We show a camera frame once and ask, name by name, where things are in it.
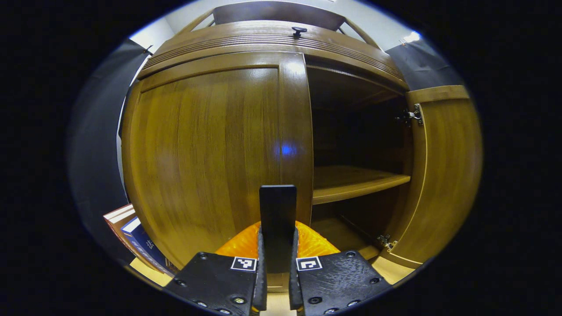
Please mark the wooden cabinet drawer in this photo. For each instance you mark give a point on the wooden cabinet drawer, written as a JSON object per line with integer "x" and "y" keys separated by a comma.
{"x": 263, "y": 39}

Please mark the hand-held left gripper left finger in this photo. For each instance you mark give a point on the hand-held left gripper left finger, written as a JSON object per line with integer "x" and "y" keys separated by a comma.
{"x": 262, "y": 281}

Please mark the wooden shoe cabinet door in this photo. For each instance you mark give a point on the wooden shoe cabinet door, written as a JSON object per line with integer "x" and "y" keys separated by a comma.
{"x": 197, "y": 153}
{"x": 443, "y": 175}

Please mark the metal door hinge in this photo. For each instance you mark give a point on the metal door hinge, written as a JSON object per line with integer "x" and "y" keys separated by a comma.
{"x": 412, "y": 115}
{"x": 386, "y": 240}

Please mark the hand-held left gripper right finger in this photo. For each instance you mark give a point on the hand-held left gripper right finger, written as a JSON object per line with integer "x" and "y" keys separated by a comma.
{"x": 293, "y": 281}

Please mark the wooden double-door shoe cabinet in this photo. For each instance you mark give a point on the wooden double-door shoe cabinet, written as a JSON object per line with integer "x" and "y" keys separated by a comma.
{"x": 351, "y": 131}

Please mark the wooden inner cabinet shelf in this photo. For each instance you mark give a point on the wooden inner cabinet shelf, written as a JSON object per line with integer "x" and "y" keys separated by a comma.
{"x": 347, "y": 182}

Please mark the red book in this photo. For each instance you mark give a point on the red book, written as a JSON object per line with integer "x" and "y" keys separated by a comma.
{"x": 115, "y": 217}

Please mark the round black drawer knob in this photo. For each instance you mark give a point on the round black drawer knob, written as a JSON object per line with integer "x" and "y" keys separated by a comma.
{"x": 299, "y": 30}

